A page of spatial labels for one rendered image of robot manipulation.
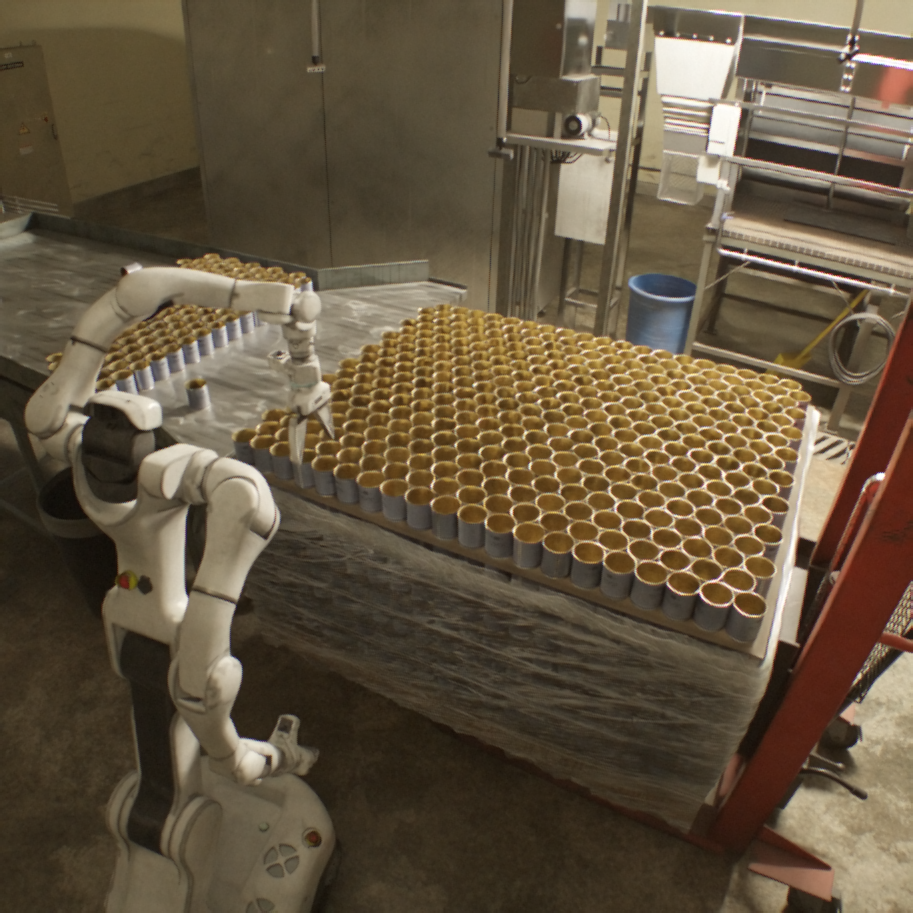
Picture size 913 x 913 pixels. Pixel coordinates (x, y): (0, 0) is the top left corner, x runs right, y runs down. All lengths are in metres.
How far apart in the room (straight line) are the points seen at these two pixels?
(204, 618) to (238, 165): 4.55
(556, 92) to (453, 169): 0.86
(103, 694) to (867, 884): 2.75
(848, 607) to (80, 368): 1.63
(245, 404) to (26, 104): 6.59
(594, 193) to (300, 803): 3.53
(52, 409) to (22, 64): 7.23
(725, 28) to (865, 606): 3.23
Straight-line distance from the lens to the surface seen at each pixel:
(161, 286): 1.46
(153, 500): 1.25
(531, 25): 3.80
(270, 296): 1.47
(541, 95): 3.90
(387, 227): 4.72
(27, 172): 8.55
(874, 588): 1.60
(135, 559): 1.40
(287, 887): 2.03
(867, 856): 2.76
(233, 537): 1.17
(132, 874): 1.96
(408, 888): 2.38
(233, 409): 2.26
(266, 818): 2.18
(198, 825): 1.73
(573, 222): 4.44
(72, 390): 1.46
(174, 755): 1.64
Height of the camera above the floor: 2.21
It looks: 34 degrees down
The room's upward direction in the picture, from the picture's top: 2 degrees clockwise
